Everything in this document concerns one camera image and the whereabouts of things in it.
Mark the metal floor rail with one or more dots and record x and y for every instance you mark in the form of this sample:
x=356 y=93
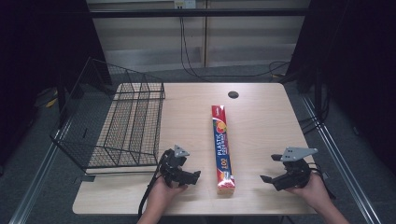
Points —
x=37 y=180
x=339 y=161

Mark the long plastic wrap box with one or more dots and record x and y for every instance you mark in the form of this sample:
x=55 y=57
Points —
x=223 y=149

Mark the yellow object on floor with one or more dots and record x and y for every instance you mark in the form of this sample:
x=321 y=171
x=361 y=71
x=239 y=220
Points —
x=51 y=102

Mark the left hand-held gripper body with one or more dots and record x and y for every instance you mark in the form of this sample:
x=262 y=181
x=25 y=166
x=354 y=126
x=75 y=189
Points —
x=173 y=169

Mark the black horizontal metal bar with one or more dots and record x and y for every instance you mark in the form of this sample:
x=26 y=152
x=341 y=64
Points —
x=199 y=12

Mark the person's left hand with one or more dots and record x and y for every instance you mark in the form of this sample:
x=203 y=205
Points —
x=162 y=194

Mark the dark curtain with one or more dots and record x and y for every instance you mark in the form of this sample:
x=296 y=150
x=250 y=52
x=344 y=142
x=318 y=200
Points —
x=358 y=68
x=37 y=56

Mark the white wall power outlet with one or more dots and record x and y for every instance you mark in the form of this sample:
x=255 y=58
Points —
x=185 y=3

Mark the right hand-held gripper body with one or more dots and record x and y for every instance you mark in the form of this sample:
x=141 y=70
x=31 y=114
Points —
x=294 y=174

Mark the person's right hand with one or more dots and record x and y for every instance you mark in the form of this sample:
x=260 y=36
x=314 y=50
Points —
x=313 y=193

